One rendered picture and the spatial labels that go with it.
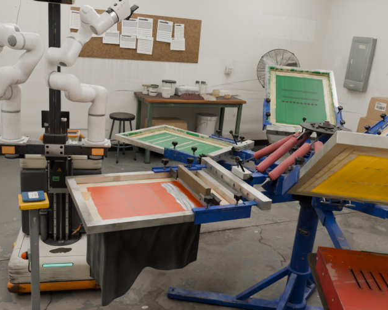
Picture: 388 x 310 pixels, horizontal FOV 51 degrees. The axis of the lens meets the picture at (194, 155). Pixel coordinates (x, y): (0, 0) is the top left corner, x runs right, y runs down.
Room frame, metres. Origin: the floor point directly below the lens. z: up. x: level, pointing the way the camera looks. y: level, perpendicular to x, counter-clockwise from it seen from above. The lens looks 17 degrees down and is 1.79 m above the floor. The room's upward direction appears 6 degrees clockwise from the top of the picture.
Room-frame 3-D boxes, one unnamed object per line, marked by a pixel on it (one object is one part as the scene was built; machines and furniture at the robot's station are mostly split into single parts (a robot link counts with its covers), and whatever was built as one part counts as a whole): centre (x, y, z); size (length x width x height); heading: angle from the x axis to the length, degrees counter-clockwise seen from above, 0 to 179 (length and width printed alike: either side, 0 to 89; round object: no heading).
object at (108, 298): (1.73, 0.14, 0.74); 0.46 x 0.04 x 0.42; 116
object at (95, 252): (1.81, 0.44, 0.74); 0.45 x 0.03 x 0.43; 26
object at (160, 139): (2.91, -0.01, 1.05); 1.08 x 0.61 x 0.23; 56
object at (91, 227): (1.94, 0.18, 0.97); 0.79 x 0.58 x 0.04; 116
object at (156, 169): (2.29, 0.09, 0.98); 0.30 x 0.05 x 0.07; 116
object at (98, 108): (2.23, 0.57, 1.37); 0.13 x 0.10 x 0.16; 73
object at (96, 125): (2.24, 0.56, 1.21); 0.16 x 0.13 x 0.15; 15
